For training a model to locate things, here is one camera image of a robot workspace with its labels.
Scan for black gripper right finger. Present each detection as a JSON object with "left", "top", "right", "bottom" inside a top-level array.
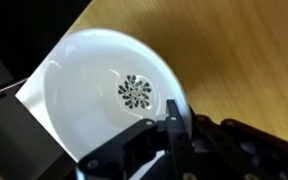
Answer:
[{"left": 189, "top": 114, "right": 288, "bottom": 180}]

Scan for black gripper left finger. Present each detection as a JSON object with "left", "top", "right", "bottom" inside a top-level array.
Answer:
[{"left": 76, "top": 98, "right": 198, "bottom": 180}]

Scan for white ceramic bowl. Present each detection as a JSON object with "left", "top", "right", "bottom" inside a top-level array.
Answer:
[{"left": 14, "top": 28, "right": 192, "bottom": 180}]

